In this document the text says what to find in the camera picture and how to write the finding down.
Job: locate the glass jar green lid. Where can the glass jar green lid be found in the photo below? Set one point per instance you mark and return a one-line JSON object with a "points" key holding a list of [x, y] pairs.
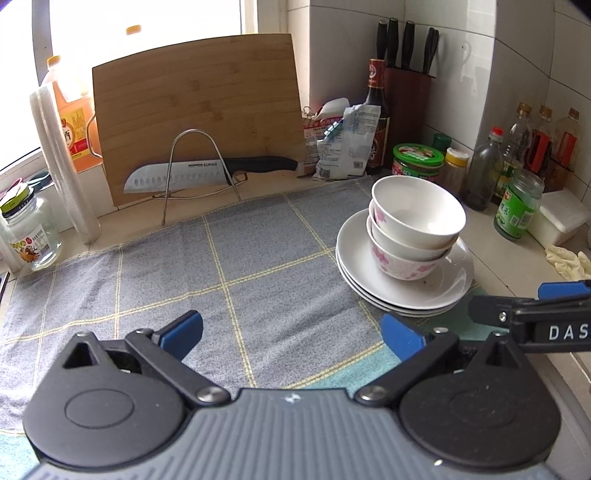
{"points": [[30, 240]]}

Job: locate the yellow lid spice jar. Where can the yellow lid spice jar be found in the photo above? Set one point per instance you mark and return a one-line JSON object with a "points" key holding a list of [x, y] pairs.
{"points": [[455, 170]]}

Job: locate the dark bottle red cap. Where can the dark bottle red cap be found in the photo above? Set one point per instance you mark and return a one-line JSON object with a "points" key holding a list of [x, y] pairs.
{"points": [[482, 175]]}

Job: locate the green label glass jar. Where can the green label glass jar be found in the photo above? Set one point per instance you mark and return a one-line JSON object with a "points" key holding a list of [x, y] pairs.
{"points": [[517, 207]]}

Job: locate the bamboo cutting board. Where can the bamboo cutting board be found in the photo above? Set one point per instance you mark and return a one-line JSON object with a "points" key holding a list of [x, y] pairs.
{"points": [[194, 106]]}

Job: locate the dark red knife block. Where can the dark red knife block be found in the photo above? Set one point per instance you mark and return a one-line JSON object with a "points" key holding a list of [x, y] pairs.
{"points": [[408, 106]]}

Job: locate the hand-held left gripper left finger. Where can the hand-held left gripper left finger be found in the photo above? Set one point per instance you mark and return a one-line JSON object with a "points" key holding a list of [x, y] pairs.
{"points": [[182, 334]]}

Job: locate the white plastic box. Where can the white plastic box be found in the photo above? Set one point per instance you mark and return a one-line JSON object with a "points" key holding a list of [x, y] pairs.
{"points": [[556, 219]]}

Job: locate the steel sink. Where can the steel sink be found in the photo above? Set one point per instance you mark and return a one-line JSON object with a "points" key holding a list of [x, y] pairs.
{"points": [[2, 284]]}

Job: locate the clear bottle gold cap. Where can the clear bottle gold cap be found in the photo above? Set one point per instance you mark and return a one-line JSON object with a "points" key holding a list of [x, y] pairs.
{"points": [[515, 138]]}

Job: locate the orange oil jug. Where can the orange oil jug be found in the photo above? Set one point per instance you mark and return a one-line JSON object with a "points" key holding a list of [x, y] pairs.
{"points": [[69, 124]]}

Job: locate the dark teal container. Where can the dark teal container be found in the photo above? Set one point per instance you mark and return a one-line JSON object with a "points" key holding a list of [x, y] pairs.
{"points": [[39, 177]]}

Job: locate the white wall hook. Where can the white wall hook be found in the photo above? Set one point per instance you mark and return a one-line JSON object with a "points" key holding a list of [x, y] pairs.
{"points": [[464, 46]]}

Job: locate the white plate with fruit print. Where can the white plate with fruit print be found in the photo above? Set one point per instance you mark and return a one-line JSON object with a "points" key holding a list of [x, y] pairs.
{"points": [[369, 295], [415, 314], [355, 249]]}

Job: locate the red liquid bottle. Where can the red liquid bottle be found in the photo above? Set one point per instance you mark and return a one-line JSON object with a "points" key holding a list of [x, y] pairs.
{"points": [[540, 143]]}

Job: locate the white bowl pink floral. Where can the white bowl pink floral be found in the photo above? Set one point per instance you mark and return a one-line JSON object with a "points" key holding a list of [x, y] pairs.
{"points": [[415, 207], [397, 267], [392, 244]]}

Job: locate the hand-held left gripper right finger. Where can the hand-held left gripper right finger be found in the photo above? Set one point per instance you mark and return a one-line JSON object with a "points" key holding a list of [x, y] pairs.
{"points": [[401, 337]]}

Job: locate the dark soy sauce bottle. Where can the dark soy sauce bottle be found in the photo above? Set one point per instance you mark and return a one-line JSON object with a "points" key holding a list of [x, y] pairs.
{"points": [[376, 115]]}

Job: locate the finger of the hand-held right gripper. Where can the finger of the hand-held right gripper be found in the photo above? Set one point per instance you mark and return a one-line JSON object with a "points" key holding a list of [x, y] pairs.
{"points": [[565, 290], [489, 309]]}

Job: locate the pale yellow rubber glove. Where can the pale yellow rubber glove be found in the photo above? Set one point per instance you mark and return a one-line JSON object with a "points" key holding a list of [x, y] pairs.
{"points": [[565, 261]]}

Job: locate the clear plastic bag roll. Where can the clear plastic bag roll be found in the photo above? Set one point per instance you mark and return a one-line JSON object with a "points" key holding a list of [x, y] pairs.
{"points": [[7, 263], [64, 184]]}

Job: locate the red and white packet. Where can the red and white packet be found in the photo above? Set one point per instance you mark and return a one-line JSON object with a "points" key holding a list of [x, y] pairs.
{"points": [[323, 124]]}

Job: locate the small green cap jar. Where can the small green cap jar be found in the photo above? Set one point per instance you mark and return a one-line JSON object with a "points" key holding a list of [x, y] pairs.
{"points": [[441, 141]]}

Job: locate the white crumpled food bag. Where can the white crumpled food bag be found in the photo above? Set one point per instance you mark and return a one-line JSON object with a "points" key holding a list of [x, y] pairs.
{"points": [[346, 143]]}

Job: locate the grey checked towel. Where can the grey checked towel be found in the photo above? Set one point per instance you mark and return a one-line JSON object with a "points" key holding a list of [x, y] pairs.
{"points": [[231, 286]]}

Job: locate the green lid sauce jar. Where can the green lid sauce jar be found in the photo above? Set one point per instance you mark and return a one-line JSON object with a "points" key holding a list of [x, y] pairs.
{"points": [[415, 161]]}

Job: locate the amber liquid bottle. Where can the amber liquid bottle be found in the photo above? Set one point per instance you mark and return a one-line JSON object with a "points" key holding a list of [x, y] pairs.
{"points": [[568, 143]]}

